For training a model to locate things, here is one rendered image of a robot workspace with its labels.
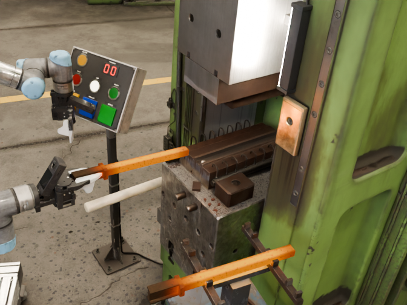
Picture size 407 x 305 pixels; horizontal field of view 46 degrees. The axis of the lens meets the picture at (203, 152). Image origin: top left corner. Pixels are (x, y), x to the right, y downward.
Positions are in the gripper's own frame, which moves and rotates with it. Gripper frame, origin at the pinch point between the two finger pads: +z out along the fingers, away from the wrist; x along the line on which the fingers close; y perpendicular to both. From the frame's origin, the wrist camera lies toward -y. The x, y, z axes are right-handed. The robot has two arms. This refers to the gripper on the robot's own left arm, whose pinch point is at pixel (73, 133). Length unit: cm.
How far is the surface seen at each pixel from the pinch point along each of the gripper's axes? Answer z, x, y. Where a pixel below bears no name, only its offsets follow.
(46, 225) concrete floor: 93, -47, 26
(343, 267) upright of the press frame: 38, 48, -108
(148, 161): -18, 46, -28
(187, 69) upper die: -39, 21, -43
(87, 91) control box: -12.5, -13.0, -5.7
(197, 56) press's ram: -45, 26, -45
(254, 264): -7, 82, -56
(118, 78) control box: -20.7, -8.6, -18.7
